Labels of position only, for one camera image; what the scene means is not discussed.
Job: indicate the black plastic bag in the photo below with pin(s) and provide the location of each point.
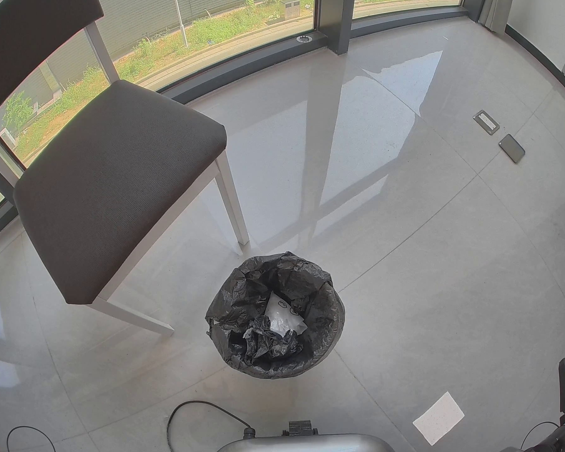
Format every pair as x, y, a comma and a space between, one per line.
322, 313

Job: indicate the black plastic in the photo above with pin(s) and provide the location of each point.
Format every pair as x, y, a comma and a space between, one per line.
268, 344

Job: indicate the white printed wrapper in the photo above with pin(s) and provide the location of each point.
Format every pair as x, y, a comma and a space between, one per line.
282, 316

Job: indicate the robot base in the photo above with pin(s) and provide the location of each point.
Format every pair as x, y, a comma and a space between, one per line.
306, 443

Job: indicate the grey chair with white legs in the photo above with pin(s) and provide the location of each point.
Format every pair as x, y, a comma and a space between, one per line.
122, 167

